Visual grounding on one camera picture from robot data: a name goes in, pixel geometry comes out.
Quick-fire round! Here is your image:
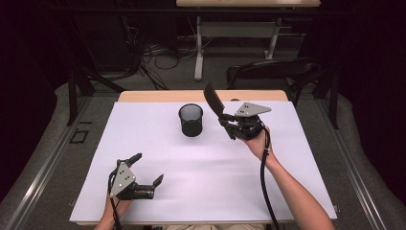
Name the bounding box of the person's left hand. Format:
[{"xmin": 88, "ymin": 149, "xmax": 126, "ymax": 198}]
[{"xmin": 102, "ymin": 195, "xmax": 132, "ymax": 222}]

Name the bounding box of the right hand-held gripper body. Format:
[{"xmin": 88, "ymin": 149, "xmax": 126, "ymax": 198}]
[{"xmin": 231, "ymin": 102, "xmax": 273, "ymax": 142}]

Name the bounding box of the black chair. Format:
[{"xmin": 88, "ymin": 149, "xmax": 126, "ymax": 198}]
[{"xmin": 226, "ymin": 57, "xmax": 324, "ymax": 107}]

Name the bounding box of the black mesh pen cup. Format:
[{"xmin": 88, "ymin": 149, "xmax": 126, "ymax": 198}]
[{"xmin": 178, "ymin": 103, "xmax": 204, "ymax": 138}]

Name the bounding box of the aluminium floor rail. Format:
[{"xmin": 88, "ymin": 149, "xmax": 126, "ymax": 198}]
[
  {"xmin": 315, "ymin": 98, "xmax": 388, "ymax": 230},
  {"xmin": 5, "ymin": 95, "xmax": 94, "ymax": 230}
]

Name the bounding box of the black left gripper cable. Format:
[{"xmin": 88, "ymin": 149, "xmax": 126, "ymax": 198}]
[{"xmin": 107, "ymin": 171, "xmax": 123, "ymax": 230}]

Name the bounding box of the white-framed wooden desk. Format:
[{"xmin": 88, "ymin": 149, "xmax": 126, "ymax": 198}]
[{"xmin": 175, "ymin": 0, "xmax": 322, "ymax": 81}]

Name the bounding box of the black metal stand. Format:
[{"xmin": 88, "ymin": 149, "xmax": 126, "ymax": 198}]
[
  {"xmin": 313, "ymin": 69, "xmax": 340, "ymax": 130},
  {"xmin": 66, "ymin": 67, "xmax": 127, "ymax": 127}
]

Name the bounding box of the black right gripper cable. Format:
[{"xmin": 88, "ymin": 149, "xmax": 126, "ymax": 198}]
[{"xmin": 259, "ymin": 126, "xmax": 282, "ymax": 230}]

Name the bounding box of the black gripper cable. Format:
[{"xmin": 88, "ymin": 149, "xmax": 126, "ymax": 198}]
[
  {"xmin": 259, "ymin": 126, "xmax": 282, "ymax": 230},
  {"xmin": 107, "ymin": 171, "xmax": 123, "ymax": 230}
]

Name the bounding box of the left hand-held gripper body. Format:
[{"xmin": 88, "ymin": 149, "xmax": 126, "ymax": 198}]
[{"xmin": 108, "ymin": 159, "xmax": 156, "ymax": 201}]

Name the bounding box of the person's right hand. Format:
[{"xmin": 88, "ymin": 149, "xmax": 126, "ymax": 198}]
[{"xmin": 243, "ymin": 126, "xmax": 276, "ymax": 163}]

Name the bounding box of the wooden table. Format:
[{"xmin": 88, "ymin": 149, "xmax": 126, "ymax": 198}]
[{"xmin": 118, "ymin": 89, "xmax": 289, "ymax": 104}]

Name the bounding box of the bundle of floor cables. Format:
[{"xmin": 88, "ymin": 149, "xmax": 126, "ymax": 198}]
[{"xmin": 123, "ymin": 15, "xmax": 214, "ymax": 91}]

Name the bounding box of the white table cover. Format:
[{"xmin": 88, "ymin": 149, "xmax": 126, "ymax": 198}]
[{"xmin": 69, "ymin": 101, "xmax": 338, "ymax": 224}]

